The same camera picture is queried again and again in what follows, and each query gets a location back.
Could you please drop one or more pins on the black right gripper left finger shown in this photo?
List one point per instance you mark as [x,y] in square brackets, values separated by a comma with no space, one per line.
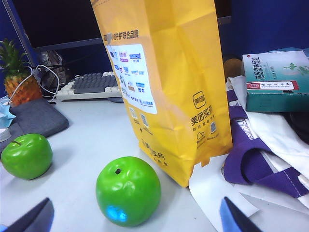
[36,217]

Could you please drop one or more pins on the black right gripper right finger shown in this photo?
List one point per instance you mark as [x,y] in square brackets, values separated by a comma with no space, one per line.
[235,220]

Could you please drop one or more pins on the green apple with thin stem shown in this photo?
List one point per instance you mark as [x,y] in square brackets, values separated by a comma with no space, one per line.
[26,157]

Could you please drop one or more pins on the white and purple tote bag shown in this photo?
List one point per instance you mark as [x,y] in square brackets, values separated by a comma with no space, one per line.
[265,135]

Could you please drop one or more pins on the green apple with blue spot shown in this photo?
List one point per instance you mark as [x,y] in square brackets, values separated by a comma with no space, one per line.
[128,188]

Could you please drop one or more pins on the silver grey bag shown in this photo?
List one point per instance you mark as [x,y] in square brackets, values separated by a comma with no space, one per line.
[50,62]

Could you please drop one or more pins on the yellow printed paper bag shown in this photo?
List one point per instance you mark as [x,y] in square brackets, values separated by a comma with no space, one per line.
[181,72]

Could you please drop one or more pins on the dark grey fabric pad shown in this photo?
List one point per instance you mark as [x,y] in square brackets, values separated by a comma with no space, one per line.
[36,116]

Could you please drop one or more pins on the light blue face mask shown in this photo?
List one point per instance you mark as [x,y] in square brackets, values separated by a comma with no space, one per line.
[6,114]

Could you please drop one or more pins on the artificial pineapple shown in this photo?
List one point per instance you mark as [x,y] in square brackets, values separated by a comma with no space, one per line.
[21,88]

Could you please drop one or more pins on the white and grey keyboard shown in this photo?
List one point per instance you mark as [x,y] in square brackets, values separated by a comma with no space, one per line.
[91,82]

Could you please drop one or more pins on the teal and white medicine box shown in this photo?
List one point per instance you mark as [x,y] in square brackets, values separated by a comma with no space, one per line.
[272,72]

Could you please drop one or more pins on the brown kiwi fruit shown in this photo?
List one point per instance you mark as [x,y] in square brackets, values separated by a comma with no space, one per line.
[233,67]

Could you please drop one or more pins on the blue cubicle partition panel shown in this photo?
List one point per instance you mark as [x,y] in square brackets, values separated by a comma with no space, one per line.
[265,24]

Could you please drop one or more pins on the black computer monitor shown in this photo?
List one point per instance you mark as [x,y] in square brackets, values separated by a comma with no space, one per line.
[60,19]

